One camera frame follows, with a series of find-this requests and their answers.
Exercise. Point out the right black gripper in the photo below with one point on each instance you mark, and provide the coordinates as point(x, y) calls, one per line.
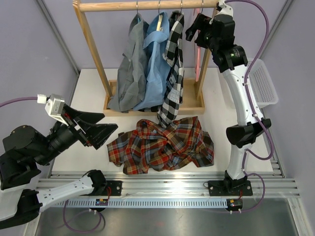
point(197, 25)

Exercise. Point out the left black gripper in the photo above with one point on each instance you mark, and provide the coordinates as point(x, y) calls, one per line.
point(97, 133)

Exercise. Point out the pink hanger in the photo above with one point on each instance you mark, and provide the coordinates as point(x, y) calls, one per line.
point(197, 49)

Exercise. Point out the red plaid shirt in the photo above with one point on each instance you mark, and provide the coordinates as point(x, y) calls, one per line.
point(151, 146)

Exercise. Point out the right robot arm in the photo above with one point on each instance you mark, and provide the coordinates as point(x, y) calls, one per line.
point(233, 64)

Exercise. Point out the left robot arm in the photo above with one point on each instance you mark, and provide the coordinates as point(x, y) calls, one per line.
point(26, 149)

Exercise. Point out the wooden hanger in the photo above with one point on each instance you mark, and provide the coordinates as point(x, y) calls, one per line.
point(159, 18)

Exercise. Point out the light blue shirt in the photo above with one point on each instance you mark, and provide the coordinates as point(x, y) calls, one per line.
point(157, 69)

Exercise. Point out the grey shirt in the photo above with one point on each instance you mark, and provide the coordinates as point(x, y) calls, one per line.
point(131, 79)

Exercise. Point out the black white checked shirt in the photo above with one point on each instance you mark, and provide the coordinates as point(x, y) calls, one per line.
point(173, 55)

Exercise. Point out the wooden clothes rack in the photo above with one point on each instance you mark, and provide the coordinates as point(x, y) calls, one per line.
point(193, 103)

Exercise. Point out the white plastic basket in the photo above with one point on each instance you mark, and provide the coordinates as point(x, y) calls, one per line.
point(262, 85)

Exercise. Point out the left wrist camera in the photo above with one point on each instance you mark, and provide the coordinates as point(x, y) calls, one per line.
point(54, 108)

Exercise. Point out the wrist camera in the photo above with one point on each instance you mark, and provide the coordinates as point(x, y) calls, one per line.
point(223, 8)
point(54, 108)

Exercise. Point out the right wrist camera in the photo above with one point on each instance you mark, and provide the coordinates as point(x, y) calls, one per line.
point(223, 8)

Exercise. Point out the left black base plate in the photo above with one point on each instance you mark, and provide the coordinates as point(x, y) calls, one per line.
point(114, 187)

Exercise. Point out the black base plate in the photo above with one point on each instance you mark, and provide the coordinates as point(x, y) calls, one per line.
point(114, 187)
point(217, 188)

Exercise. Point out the white slotted cable duct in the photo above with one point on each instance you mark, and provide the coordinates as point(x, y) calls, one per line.
point(148, 203)

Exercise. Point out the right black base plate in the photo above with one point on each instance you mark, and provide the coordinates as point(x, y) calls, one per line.
point(217, 188)

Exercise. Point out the aluminium rail frame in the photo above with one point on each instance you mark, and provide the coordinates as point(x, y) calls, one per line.
point(187, 182)

